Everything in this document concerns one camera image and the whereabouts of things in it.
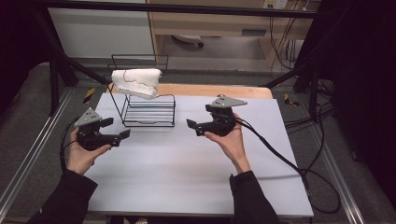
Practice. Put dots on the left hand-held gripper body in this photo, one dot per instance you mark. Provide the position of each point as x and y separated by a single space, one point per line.
88 137

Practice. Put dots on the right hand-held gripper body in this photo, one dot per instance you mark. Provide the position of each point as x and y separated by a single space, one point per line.
224 123

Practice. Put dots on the white towel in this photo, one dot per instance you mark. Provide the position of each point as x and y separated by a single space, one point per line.
137 81

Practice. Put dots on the person's left hand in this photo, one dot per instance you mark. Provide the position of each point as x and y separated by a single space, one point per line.
81 158

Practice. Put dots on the person's right hand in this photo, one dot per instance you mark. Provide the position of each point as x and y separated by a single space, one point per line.
236 146

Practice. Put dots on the wooden table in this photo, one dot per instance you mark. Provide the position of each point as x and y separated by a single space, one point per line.
211 90

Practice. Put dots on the yellow black tape marker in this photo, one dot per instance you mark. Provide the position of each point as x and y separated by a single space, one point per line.
291 100
89 95

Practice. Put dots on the black metal stand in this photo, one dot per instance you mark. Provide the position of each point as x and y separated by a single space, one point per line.
308 71
54 81

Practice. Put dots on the office chair base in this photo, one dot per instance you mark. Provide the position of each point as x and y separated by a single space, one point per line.
188 39

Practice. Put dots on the light wooden desk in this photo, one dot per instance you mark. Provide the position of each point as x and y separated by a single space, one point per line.
218 23

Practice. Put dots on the white panel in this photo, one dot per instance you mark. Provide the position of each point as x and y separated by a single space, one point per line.
99 34

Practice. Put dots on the white power outlet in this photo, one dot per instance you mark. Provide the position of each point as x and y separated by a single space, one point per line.
275 3

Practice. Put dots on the black curtain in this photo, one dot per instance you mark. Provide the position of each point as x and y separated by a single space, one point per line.
358 77

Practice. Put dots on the aluminium floor rail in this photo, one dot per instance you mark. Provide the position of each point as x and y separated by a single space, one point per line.
34 149
339 174

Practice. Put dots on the black metal frame bar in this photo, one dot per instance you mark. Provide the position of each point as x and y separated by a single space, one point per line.
186 8

